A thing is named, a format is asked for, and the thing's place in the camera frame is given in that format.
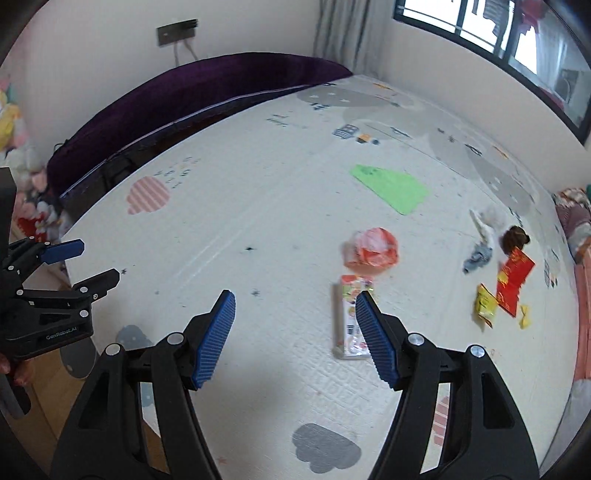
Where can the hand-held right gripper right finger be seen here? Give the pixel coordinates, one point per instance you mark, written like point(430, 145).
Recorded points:
point(376, 341)

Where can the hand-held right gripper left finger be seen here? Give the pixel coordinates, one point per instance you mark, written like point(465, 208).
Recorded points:
point(214, 341)

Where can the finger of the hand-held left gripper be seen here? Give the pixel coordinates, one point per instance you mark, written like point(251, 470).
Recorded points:
point(99, 279)
point(62, 251)

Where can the colourful snack box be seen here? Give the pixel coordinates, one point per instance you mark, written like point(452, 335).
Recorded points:
point(346, 323)

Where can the red envelope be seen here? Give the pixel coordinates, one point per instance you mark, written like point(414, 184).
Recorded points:
point(512, 277)

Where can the person's left hand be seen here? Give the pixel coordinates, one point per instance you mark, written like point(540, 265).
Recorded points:
point(21, 374)

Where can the orange plastic bag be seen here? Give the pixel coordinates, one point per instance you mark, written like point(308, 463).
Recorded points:
point(376, 249)

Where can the yellow snack packet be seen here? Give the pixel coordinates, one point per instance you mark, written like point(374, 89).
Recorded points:
point(485, 307)

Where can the grey cloth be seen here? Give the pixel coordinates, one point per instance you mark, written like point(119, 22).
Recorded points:
point(478, 258)

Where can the pile of plush toys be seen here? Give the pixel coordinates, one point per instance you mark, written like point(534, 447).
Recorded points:
point(14, 115)

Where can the printed play mat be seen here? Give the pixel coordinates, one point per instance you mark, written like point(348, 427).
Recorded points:
point(277, 207)

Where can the small yellow wrapper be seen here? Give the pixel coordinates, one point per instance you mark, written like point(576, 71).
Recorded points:
point(525, 318)

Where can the white knitted cloth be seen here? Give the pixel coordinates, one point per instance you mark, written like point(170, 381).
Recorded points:
point(480, 228)

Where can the green paper sheet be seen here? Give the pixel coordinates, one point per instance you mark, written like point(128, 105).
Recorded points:
point(392, 187)

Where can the clear plastic bag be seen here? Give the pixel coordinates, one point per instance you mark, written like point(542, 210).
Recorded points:
point(494, 216)

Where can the brown towel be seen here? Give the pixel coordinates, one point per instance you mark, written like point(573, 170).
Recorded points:
point(515, 237)

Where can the purple blanket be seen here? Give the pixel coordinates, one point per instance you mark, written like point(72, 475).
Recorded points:
point(184, 92)

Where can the striped cloth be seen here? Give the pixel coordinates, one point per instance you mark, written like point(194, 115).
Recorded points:
point(575, 217)

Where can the grey curtain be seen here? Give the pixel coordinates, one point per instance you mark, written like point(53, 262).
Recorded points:
point(351, 32)

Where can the dark framed window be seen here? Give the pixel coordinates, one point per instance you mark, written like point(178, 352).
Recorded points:
point(531, 46)

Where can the dark wall socket plate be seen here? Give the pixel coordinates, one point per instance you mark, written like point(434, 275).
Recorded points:
point(175, 33)

